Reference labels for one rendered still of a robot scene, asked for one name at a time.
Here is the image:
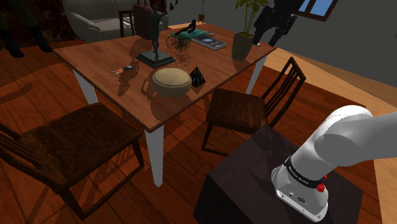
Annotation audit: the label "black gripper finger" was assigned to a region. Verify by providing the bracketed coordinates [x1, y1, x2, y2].
[252, 8, 271, 47]
[268, 15, 298, 48]

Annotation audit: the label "green plant in olive pot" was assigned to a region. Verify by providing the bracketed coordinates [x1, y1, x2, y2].
[231, 0, 270, 62]

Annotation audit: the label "teal book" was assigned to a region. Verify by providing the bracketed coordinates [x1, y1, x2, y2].
[170, 29, 207, 39]

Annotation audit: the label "small potted plant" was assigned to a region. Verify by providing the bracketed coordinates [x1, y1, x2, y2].
[198, 0, 206, 24]

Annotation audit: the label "black curved sculpture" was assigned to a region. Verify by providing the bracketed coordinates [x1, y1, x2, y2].
[174, 19, 197, 36]

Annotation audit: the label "black pyramid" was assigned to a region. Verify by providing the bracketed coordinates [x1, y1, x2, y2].
[189, 66, 206, 88]

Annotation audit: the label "dark wooden chair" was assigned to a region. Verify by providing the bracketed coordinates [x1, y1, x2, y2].
[0, 102, 146, 221]
[201, 56, 307, 157]

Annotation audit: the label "beige round bowl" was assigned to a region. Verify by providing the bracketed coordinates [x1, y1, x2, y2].
[151, 67, 193, 98]

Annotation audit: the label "dark human figure statue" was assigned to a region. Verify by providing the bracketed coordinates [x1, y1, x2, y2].
[136, 4, 176, 69]

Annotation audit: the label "dark side table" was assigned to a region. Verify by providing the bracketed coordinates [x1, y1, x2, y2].
[118, 9, 137, 39]

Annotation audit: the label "orange and black keys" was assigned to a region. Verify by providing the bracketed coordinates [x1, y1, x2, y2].
[110, 65, 134, 75]

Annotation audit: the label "dark robot stand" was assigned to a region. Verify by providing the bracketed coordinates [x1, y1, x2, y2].
[193, 124, 365, 224]

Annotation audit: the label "wooden table with white legs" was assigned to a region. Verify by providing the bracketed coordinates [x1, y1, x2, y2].
[52, 22, 278, 188]

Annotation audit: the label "grey sofa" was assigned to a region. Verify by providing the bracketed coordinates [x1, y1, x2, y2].
[62, 0, 170, 43]

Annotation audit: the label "window with brown frame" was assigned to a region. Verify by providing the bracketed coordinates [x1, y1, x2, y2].
[296, 0, 340, 22]

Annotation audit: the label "dark wire ball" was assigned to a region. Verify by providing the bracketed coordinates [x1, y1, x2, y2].
[165, 33, 193, 52]

